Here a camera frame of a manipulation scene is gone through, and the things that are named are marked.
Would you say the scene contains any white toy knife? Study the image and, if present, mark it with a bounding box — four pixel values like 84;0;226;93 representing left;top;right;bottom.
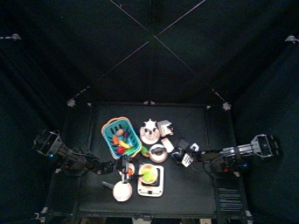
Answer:
160;137;176;154

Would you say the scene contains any white spiky toy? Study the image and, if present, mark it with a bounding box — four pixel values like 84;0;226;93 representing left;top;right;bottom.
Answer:
142;118;157;130

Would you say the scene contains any green toy vegetable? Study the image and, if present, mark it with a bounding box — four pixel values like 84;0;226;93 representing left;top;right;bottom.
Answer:
125;145;140;156

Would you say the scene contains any yellow toy banana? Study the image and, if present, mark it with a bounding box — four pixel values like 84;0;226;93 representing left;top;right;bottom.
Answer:
117;139;132;149

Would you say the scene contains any teal basket orange rim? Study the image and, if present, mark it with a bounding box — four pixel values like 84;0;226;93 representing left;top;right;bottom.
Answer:
100;116;144;161

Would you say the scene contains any toy pot with green food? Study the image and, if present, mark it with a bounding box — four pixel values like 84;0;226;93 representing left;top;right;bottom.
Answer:
137;164;160;186

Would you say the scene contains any white toy appliance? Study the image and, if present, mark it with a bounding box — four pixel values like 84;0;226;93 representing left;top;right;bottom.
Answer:
156;119;174;137

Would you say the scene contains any small green toy food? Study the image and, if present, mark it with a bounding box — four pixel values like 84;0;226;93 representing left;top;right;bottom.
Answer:
138;145;150;158

